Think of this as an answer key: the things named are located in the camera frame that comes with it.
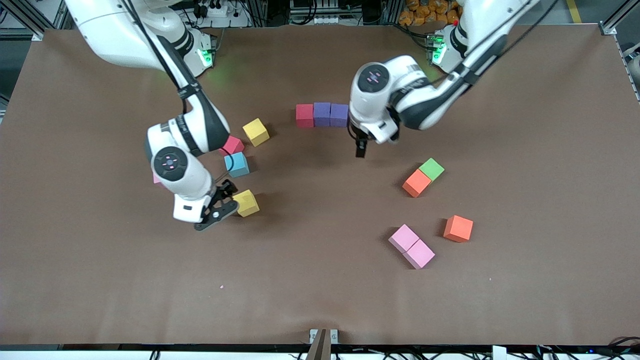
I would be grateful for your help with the pink foam cube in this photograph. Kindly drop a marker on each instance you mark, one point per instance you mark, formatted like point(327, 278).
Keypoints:
point(404, 238)
point(156, 179)
point(419, 254)

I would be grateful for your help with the blue foam cube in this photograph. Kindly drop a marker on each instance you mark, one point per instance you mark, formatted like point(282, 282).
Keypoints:
point(237, 165)

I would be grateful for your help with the bag of oranges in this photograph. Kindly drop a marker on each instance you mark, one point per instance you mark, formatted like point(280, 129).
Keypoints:
point(425, 12)

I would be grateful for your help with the red foam cube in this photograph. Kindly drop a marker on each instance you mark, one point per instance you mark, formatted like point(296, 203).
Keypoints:
point(234, 146)
point(305, 115)

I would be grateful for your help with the brown camera pole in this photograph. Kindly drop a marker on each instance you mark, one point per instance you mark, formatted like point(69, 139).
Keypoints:
point(320, 350)

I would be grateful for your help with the green foam cube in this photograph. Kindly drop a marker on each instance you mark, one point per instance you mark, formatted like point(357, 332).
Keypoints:
point(431, 169)

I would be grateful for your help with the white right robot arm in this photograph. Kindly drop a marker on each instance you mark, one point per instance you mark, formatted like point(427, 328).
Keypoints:
point(115, 35)

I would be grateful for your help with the brown table cover sheet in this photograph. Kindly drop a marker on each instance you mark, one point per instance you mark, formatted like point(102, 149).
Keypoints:
point(320, 250)

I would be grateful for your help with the orange foam cube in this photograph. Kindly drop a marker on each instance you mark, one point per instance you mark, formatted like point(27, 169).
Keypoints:
point(416, 183)
point(458, 228)

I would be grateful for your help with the purple foam cube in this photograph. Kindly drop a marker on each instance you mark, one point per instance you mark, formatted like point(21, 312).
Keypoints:
point(322, 114)
point(339, 115)

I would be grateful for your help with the yellow foam cube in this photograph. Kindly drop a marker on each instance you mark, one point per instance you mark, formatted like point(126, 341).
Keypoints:
point(247, 203)
point(256, 132)

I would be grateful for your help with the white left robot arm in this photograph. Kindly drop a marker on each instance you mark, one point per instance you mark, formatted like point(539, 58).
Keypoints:
point(425, 100)

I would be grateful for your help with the metal table edge rail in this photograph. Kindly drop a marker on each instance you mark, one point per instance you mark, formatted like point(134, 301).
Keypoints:
point(629, 70)

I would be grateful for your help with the small metal bracket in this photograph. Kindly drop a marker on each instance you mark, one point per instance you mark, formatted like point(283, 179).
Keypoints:
point(314, 334)

